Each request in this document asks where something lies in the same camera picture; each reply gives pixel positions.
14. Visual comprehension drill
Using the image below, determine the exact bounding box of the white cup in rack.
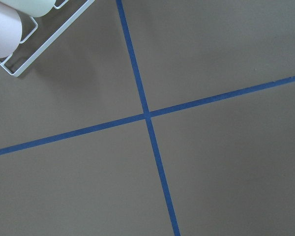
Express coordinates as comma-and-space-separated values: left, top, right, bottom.
1, 0, 56, 17

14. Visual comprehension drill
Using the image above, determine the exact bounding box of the white wire cup rack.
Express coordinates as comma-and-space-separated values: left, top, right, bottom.
0, 0, 94, 77

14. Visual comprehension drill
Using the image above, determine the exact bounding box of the pink cup in rack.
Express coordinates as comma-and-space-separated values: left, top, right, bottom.
0, 2, 22, 58

